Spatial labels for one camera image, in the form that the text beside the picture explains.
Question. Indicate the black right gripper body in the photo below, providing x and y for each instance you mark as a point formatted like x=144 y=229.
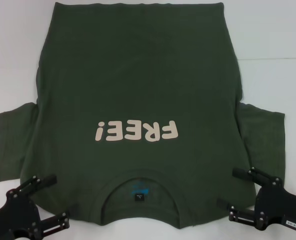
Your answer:
x=280 y=207

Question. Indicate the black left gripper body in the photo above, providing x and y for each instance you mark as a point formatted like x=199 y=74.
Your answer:
x=10 y=220

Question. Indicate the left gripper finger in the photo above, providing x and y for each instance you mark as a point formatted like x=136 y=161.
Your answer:
x=52 y=221
x=46 y=180

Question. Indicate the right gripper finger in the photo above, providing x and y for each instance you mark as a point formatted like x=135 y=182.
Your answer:
x=240 y=215
x=240 y=173

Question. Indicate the dark green FREE t-shirt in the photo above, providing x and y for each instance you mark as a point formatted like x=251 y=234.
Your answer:
x=137 y=87

